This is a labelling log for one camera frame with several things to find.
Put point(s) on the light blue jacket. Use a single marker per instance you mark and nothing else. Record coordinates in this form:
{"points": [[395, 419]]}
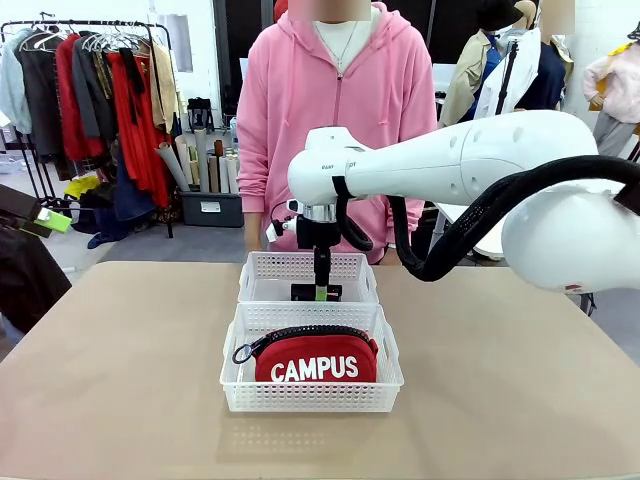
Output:
{"points": [[12, 85]]}

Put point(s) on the long red dress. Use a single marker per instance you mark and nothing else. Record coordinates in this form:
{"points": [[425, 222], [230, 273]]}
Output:
{"points": [[142, 150]]}

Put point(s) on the dark blue denim garment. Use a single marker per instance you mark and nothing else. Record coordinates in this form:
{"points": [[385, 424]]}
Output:
{"points": [[130, 195]]}

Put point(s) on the grey jacket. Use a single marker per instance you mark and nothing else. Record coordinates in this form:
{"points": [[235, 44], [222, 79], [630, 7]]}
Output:
{"points": [[90, 90]]}

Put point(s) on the beige garment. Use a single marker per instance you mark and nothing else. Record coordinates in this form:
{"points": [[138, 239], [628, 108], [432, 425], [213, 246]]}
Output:
{"points": [[165, 85]]}

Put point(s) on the beige trench coat mannequin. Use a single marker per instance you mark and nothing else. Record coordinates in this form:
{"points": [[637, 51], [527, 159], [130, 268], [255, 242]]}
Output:
{"points": [[462, 85]]}

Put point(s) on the person's right hand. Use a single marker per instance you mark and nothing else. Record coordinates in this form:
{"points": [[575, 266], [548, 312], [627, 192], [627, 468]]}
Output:
{"points": [[252, 232]]}

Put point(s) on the navy dressed mannequin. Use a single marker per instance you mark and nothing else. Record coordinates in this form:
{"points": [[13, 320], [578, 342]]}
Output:
{"points": [[550, 80]]}

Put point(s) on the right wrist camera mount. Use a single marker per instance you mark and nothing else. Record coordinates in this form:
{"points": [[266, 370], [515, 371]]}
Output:
{"points": [[282, 227]]}

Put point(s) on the black draped cloth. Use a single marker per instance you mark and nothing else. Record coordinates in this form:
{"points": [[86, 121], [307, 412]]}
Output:
{"points": [[25, 280]]}

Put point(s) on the black stapler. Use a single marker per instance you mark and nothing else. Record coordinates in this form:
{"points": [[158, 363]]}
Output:
{"points": [[302, 292]]}

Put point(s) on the white coat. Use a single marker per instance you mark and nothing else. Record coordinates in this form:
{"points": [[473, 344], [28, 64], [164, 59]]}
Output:
{"points": [[525, 70]]}

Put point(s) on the person's left forearm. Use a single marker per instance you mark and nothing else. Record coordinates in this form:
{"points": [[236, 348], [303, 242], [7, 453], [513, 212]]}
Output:
{"points": [[417, 215]]}

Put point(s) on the tall grey cardboard tube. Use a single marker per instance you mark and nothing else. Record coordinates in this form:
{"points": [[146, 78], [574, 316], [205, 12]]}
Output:
{"points": [[202, 160]]}

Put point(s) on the white table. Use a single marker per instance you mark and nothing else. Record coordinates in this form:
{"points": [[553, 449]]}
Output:
{"points": [[487, 245]]}

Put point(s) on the black bucket hat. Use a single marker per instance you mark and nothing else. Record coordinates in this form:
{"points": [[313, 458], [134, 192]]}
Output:
{"points": [[495, 15]]}

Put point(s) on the red jacket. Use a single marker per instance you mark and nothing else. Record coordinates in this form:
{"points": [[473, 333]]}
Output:
{"points": [[70, 110]]}

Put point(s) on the person's right forearm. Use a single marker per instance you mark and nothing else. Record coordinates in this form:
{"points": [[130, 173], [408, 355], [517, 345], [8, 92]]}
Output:
{"points": [[252, 180]]}

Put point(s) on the white cardboard tube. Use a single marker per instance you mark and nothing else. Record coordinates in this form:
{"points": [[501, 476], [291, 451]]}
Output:
{"points": [[231, 172]]}

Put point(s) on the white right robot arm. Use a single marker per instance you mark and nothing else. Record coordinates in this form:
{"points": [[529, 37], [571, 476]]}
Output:
{"points": [[475, 160]]}

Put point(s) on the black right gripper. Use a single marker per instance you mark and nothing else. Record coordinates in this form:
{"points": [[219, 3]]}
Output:
{"points": [[317, 232]]}

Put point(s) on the white chair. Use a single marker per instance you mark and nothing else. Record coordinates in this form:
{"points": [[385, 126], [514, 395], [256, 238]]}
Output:
{"points": [[442, 77]]}

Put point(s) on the person in pink hoodie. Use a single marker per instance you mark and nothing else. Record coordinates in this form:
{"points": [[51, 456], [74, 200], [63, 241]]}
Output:
{"points": [[300, 110]]}

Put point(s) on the small white perforated plastic basket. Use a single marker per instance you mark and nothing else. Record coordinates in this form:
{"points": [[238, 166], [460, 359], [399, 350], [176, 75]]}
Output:
{"points": [[280, 265]]}

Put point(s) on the black tripod pole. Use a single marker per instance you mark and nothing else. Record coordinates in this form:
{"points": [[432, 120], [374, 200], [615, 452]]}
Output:
{"points": [[507, 75]]}

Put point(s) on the black clothes rack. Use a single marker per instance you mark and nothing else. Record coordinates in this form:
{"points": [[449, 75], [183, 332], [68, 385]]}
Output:
{"points": [[75, 23]]}

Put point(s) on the person's left hand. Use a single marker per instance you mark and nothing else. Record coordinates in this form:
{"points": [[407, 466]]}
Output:
{"points": [[385, 256]]}

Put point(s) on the red Campus zipper pouch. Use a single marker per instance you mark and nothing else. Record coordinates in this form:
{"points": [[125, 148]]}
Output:
{"points": [[315, 360]]}

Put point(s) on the dark charcoal garment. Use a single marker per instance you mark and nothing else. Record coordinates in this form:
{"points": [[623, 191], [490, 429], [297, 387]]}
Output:
{"points": [[42, 95]]}

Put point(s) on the white t-shirt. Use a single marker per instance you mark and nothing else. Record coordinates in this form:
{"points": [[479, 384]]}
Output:
{"points": [[345, 40]]}

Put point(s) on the pink sweater mannequin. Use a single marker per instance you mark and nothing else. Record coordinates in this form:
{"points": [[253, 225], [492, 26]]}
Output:
{"points": [[617, 85]]}

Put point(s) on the dark grey storage bin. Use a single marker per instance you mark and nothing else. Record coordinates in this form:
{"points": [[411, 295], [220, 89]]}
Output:
{"points": [[210, 210]]}

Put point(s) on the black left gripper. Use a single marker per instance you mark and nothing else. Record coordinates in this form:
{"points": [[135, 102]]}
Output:
{"points": [[17, 205]]}

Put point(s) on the large white perforated plastic basket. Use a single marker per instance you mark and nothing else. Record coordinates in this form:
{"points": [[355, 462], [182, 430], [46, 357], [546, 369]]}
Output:
{"points": [[310, 397]]}

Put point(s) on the thick grey paper roll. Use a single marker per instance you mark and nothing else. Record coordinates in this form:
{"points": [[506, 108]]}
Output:
{"points": [[172, 167]]}

